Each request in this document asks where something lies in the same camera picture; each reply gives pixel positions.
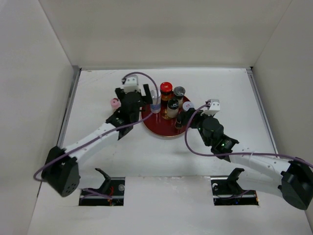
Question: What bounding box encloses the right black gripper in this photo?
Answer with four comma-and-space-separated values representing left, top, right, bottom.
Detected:
181, 108, 215, 147

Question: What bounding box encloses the white lid spice jar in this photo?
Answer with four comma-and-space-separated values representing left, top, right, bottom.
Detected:
182, 101, 194, 112

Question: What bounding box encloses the black lid pepper shaker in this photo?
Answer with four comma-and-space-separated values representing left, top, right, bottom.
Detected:
175, 117, 183, 130

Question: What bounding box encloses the black knob white grinder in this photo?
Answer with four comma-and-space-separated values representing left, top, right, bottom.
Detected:
166, 98, 179, 118

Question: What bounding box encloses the pink lid spice bottle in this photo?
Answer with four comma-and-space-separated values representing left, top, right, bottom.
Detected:
110, 98, 121, 110

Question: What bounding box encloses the silver lid blue label bottle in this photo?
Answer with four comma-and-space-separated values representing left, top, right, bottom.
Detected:
150, 90, 161, 114

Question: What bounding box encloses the clear lid white shaker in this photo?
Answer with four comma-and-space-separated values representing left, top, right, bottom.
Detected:
173, 86, 185, 103

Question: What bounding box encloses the red lid chili sauce jar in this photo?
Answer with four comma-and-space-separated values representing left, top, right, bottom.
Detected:
160, 82, 173, 105

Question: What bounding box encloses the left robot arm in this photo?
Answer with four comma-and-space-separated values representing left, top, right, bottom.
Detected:
40, 84, 152, 197

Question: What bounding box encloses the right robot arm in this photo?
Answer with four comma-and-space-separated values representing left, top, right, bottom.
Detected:
176, 108, 313, 211

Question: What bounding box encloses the red round tray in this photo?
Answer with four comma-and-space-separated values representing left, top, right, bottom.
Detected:
141, 103, 186, 137

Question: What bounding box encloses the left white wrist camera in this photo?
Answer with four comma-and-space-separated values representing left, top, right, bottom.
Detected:
122, 74, 139, 94

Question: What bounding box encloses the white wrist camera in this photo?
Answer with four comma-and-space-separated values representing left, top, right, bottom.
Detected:
122, 74, 139, 94
203, 99, 221, 117

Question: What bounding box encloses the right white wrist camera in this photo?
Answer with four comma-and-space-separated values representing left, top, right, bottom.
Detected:
203, 99, 221, 117

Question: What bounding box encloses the left metal frame rail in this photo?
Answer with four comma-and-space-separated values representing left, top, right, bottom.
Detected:
56, 65, 82, 148

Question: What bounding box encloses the metal frame rail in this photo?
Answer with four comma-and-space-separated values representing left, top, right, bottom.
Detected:
246, 68, 278, 153
56, 65, 82, 148

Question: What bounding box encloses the right metal frame rail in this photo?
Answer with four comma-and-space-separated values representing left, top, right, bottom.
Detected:
246, 68, 278, 153

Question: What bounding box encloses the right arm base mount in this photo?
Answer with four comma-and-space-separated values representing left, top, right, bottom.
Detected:
210, 168, 259, 206

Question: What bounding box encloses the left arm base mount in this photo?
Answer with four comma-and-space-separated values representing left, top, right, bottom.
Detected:
78, 168, 126, 207

